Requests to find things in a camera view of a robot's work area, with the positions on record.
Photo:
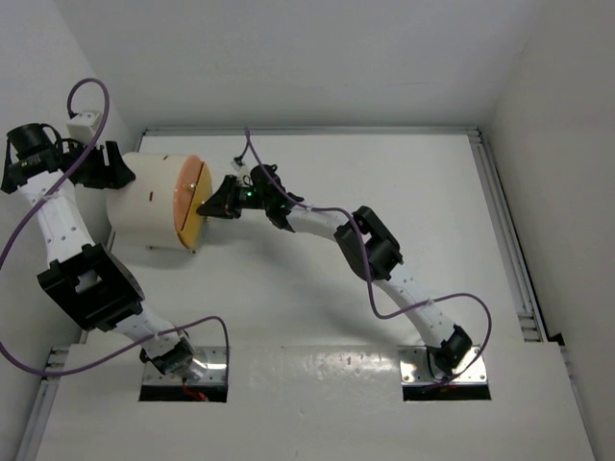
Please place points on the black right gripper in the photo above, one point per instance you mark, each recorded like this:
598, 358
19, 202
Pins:
224, 204

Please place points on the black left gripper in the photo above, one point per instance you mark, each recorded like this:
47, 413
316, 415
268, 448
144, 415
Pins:
113, 178

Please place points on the orange drawer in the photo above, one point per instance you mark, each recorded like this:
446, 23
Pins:
186, 201

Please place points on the cream cabinet with legs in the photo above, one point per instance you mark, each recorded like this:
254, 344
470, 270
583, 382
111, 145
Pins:
141, 213

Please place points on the yellow bottom drawer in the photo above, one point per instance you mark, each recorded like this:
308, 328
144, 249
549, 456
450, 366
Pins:
189, 236

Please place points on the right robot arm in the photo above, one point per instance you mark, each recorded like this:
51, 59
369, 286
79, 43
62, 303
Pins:
368, 246

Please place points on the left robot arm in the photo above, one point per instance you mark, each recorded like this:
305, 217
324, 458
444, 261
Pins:
94, 288

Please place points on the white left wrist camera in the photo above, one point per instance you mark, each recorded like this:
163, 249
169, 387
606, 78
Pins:
83, 126

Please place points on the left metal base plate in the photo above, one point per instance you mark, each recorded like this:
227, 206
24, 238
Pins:
208, 367

